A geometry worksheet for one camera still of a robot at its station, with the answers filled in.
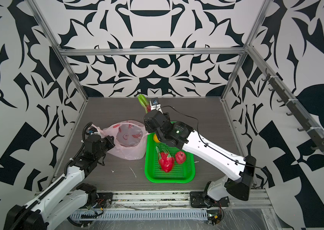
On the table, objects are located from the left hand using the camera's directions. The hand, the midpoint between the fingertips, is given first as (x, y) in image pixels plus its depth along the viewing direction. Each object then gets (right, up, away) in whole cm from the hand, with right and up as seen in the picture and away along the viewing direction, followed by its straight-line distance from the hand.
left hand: (112, 134), depth 84 cm
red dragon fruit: (+31, -14, -5) cm, 34 cm away
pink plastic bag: (+8, -4, +10) cm, 14 cm away
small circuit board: (+54, -38, -13) cm, 67 cm away
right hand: (+24, +11, -14) cm, 30 cm away
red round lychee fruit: (+39, -13, -1) cm, 41 cm away
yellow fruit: (+25, -4, +8) cm, 26 cm away
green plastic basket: (+41, -22, -1) cm, 46 cm away
